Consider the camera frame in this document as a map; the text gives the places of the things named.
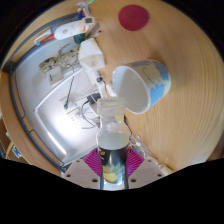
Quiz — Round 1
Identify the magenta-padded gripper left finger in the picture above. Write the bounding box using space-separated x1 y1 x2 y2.
62 148 101 190

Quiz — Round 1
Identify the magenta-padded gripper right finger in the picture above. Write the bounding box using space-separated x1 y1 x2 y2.
125 148 165 190

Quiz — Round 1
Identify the clear bottle with dark label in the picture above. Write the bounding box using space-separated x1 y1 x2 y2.
95 97 130 187

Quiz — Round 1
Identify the white mug with blue patches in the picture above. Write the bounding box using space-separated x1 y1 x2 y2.
111 59 172 115

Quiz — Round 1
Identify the white earbuds case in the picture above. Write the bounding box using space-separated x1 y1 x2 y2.
105 83 116 98

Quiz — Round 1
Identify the brown tree figurine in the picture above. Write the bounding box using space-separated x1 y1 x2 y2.
38 44 81 75

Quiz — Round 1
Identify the white tissue pack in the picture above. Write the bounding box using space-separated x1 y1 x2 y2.
77 37 106 72

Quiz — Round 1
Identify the white pump bottle red top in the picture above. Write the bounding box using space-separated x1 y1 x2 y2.
34 17 96 46

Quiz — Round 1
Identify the flat round red coaster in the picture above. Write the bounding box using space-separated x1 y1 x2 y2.
118 4 150 32

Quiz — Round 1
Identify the grey metal frame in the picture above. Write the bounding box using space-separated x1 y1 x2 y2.
1 13 81 173

